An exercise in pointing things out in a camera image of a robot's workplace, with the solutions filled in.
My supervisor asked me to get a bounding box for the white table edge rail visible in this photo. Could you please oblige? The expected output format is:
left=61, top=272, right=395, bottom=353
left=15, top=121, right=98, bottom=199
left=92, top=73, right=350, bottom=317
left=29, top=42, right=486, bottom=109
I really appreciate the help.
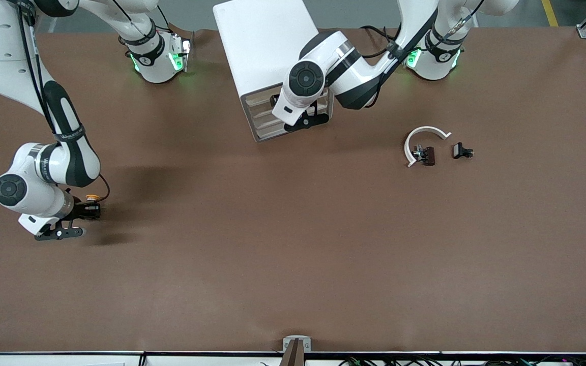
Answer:
left=0, top=350, right=586, bottom=366

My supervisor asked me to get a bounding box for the dark brown small component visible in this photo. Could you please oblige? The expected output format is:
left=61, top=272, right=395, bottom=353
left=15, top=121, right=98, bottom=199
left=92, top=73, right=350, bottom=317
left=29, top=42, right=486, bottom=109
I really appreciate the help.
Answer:
left=413, top=145, right=436, bottom=167

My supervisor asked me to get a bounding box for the brown camera post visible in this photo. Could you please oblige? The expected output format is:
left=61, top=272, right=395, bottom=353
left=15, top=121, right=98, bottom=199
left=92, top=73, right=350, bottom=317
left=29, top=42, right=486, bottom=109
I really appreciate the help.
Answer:
left=279, top=340, right=305, bottom=366

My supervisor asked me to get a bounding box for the white curved plastic arc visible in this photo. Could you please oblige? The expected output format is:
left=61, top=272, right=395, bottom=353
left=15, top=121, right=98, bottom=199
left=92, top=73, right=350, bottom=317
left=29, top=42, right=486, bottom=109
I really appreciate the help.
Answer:
left=404, top=126, right=452, bottom=168

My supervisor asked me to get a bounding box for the grey metal table bracket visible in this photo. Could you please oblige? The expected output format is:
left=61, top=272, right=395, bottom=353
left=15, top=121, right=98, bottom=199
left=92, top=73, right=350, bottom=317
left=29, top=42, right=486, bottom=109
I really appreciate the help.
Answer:
left=283, top=335, right=312, bottom=352

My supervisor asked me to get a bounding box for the black base cable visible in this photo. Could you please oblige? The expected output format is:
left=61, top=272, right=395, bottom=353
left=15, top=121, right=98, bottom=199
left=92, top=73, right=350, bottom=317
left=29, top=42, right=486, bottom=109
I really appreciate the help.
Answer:
left=143, top=5, right=172, bottom=34
left=360, top=24, right=400, bottom=42

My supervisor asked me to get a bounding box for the black right base cable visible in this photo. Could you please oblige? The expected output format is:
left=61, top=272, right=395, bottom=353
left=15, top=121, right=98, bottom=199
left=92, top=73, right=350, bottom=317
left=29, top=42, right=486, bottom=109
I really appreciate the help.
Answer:
left=143, top=5, right=172, bottom=34

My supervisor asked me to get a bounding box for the black left base cable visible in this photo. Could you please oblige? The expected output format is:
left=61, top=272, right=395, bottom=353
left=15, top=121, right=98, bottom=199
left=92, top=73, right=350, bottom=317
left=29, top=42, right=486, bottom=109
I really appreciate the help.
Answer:
left=360, top=24, right=400, bottom=42

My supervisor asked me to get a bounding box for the brown table mat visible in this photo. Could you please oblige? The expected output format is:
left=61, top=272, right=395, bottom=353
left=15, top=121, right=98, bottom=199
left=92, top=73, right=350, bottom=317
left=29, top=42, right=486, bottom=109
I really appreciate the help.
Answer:
left=0, top=25, right=586, bottom=354

